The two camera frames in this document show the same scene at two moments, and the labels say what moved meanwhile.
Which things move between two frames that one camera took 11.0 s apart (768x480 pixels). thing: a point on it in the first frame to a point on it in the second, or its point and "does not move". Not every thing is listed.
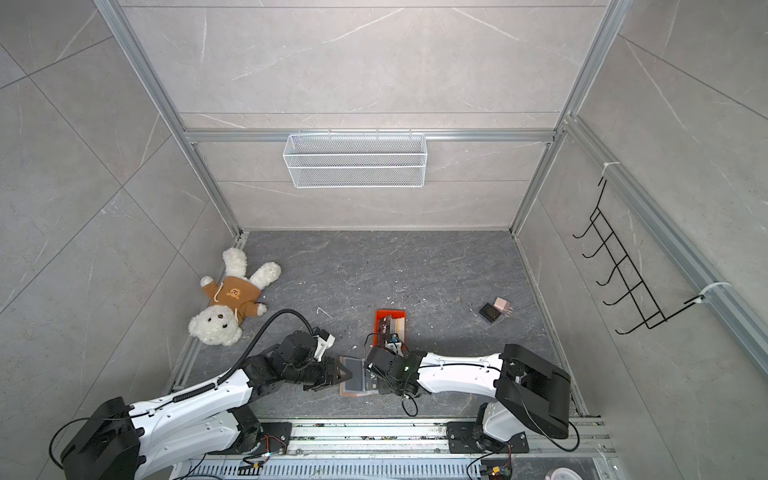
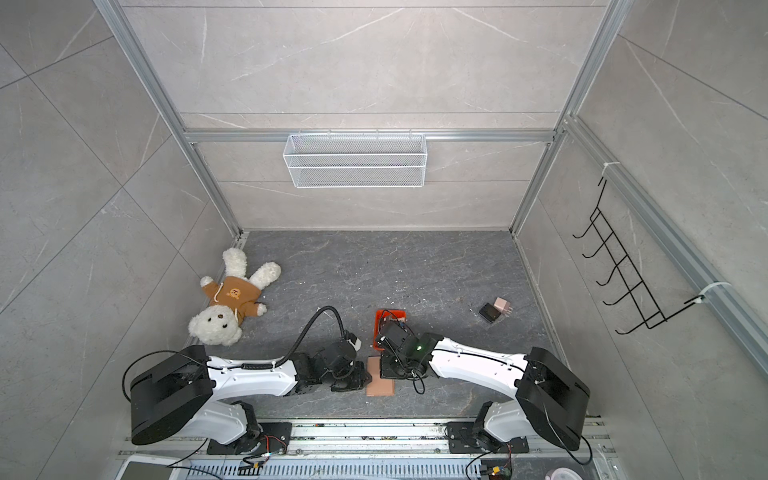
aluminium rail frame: x=411 y=450 does not move
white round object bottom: x=562 y=473 does not move
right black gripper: x=383 y=389 to x=385 y=369
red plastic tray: x=384 y=313 does not move
